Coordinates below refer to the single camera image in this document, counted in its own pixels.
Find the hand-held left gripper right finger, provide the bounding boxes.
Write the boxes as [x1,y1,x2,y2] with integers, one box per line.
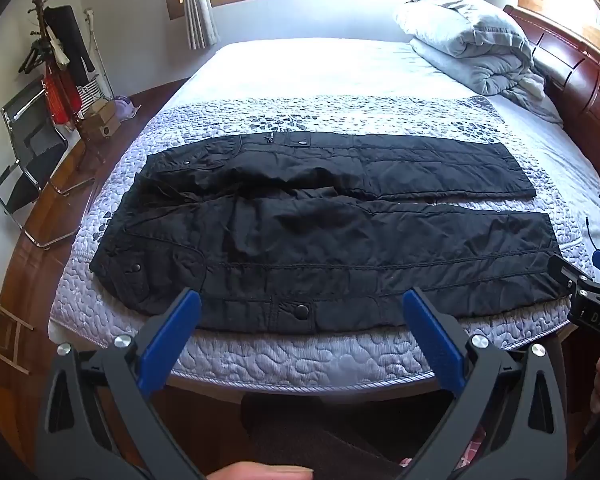
[395,287,573,480]

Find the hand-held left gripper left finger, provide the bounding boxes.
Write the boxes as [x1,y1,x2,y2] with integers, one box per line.
[35,287,206,480]

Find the black pants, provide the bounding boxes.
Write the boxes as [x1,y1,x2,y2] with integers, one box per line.
[90,130,576,333]

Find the person's left hand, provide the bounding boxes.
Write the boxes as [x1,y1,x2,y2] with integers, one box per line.
[205,465,316,480]

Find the small wooden chair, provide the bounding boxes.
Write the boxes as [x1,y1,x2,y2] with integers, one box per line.
[0,290,35,376]

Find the dark wooden headboard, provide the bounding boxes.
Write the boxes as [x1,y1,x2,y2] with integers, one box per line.
[502,4,600,211]

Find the black folding chair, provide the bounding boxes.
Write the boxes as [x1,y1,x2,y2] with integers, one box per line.
[0,77,98,250]

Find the cardboard box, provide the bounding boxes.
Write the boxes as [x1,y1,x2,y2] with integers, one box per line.
[82,99,122,140]

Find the small purple item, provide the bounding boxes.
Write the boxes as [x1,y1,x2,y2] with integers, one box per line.
[115,97,142,121]

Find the bed with quilted cover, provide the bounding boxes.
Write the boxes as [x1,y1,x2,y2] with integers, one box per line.
[47,37,600,393]

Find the red bag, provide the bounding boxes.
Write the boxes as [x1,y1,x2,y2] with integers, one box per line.
[42,67,83,126]

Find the folded grey duvet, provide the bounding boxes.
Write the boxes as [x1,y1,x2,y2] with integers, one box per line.
[394,0,563,126]

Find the white pole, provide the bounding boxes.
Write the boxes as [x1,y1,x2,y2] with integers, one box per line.
[85,7,113,101]

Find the black clothes hanger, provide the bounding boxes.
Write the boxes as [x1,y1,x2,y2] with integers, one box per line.
[19,40,47,75]

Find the black hanging garment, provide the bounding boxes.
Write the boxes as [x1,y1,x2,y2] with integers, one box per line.
[45,6,95,86]

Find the grey curtain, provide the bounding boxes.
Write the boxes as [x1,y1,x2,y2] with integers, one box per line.
[177,0,222,51]

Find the wooden coat rack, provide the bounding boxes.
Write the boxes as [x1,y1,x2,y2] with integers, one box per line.
[19,0,106,161]

